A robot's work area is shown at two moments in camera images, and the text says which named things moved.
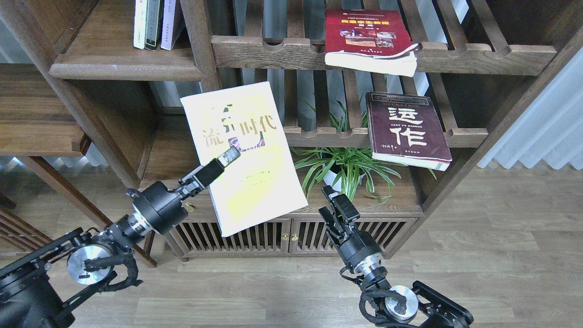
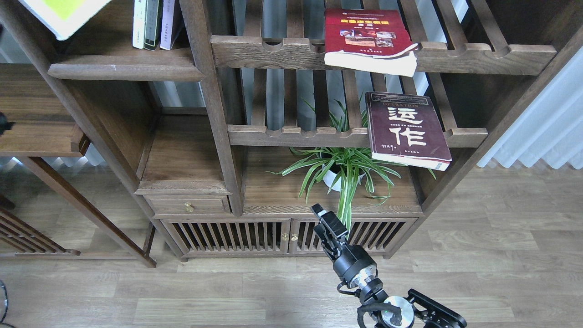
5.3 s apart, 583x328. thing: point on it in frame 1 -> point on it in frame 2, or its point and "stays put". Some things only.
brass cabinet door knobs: (295, 237) stays put
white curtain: (551, 129) stays put
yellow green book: (262, 183) -> (64, 17)
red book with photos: (370, 39) stays put
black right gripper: (356, 246) -> (353, 263)
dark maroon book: (404, 130) stays put
